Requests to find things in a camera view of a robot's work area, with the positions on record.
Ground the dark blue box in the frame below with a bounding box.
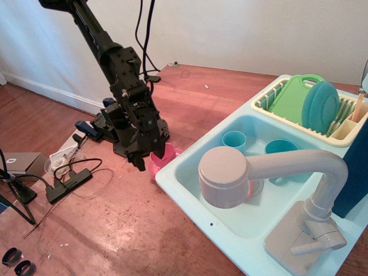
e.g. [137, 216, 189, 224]
[332, 120, 367, 218]

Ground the grey toy faucet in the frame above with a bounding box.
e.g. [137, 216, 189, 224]
[198, 146, 348, 275]

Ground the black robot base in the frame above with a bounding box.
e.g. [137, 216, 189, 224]
[91, 106, 152, 162]

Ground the black velcro strap left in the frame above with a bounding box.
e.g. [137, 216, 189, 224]
[1, 247, 23, 267]

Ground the black velcro strap right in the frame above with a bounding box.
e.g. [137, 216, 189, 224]
[14, 260, 37, 276]

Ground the black velcro strap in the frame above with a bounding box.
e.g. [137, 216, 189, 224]
[1, 247, 23, 267]
[14, 260, 37, 276]

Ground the teal plate front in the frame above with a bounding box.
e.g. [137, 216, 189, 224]
[309, 81, 339, 135]

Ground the orange utensil in rack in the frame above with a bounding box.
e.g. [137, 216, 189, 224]
[351, 92, 365, 122]

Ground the grey cardboard box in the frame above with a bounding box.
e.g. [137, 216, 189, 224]
[4, 152, 47, 176]

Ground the teal cup in sink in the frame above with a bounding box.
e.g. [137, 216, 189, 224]
[222, 131, 247, 153]

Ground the teal plate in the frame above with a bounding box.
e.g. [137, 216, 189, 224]
[309, 81, 339, 135]
[302, 82, 320, 129]

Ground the light blue toy sink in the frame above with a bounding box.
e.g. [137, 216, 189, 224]
[155, 74, 368, 276]

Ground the black hanging cable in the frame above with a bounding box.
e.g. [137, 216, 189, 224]
[135, 0, 162, 84]

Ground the cream dish rack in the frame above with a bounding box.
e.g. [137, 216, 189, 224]
[251, 75, 367, 147]

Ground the clear plastic bag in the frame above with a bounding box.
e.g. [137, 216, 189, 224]
[44, 146, 85, 178]

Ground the pink plastic plate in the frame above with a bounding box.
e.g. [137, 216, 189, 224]
[148, 148, 183, 180]

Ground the blue table clamp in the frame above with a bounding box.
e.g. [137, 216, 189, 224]
[75, 120, 102, 140]

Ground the black power adapter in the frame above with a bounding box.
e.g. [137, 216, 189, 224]
[9, 181, 37, 204]

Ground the teal plate back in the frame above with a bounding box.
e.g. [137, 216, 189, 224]
[302, 82, 320, 129]

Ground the pink plastic cup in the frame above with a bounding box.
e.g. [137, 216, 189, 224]
[149, 143, 176, 169]

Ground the teal bowl in sink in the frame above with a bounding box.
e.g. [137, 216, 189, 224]
[264, 139, 309, 185]

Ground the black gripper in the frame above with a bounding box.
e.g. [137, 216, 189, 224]
[128, 109, 168, 171]

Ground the green cutting board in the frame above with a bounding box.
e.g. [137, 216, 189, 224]
[268, 74, 325, 125]

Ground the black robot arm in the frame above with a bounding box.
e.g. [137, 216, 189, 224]
[40, 1, 170, 171]

